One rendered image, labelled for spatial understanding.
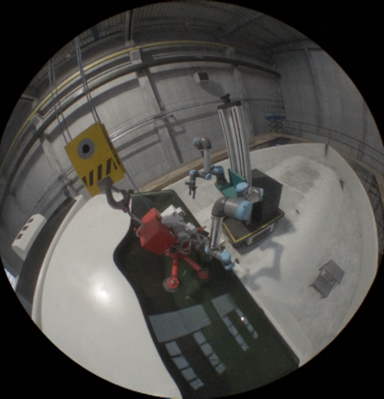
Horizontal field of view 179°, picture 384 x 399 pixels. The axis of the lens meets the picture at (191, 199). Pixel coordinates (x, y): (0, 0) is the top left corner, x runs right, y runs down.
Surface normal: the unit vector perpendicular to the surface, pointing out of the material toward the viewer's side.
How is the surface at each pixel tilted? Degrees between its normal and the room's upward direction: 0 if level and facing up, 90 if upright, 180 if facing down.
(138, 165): 90
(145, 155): 90
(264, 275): 16
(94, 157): 90
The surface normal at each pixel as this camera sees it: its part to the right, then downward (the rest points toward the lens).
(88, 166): 0.40, 0.45
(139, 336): 0.04, -0.87
